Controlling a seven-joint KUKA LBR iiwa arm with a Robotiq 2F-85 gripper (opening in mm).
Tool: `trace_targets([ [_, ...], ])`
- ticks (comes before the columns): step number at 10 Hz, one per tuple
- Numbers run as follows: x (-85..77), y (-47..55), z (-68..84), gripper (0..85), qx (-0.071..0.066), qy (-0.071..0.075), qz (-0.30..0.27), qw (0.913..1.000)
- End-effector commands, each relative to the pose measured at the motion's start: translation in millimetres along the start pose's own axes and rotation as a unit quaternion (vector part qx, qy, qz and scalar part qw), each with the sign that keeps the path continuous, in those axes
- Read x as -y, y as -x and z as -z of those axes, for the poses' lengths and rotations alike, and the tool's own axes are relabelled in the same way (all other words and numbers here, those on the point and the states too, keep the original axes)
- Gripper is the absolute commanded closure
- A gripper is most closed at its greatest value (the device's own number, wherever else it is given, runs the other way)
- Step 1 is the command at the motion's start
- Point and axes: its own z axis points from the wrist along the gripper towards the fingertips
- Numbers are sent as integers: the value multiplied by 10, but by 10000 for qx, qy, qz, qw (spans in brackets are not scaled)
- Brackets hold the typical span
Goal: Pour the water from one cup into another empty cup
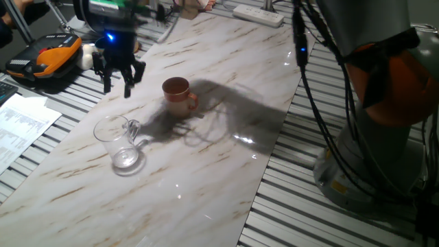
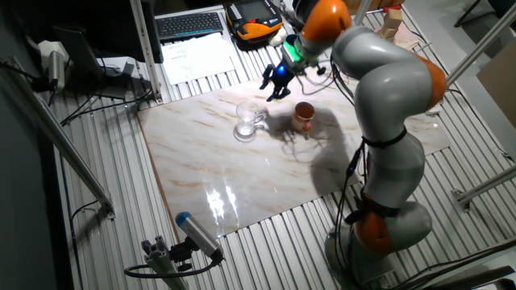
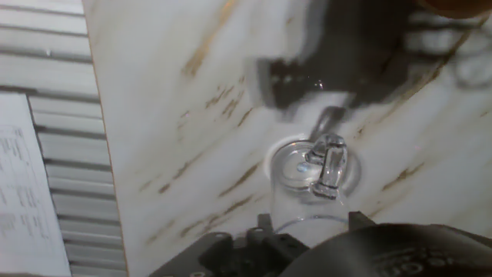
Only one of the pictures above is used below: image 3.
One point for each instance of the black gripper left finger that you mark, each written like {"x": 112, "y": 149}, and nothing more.
{"x": 238, "y": 255}

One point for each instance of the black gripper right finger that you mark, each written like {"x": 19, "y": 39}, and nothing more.
{"x": 359, "y": 220}

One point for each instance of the clear glass mug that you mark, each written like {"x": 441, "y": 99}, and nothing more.
{"x": 300, "y": 204}

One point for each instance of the white marble pattern board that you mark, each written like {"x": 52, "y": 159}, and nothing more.
{"x": 173, "y": 115}

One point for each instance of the white printed paper sheet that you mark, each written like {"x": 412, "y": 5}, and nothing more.
{"x": 23, "y": 184}

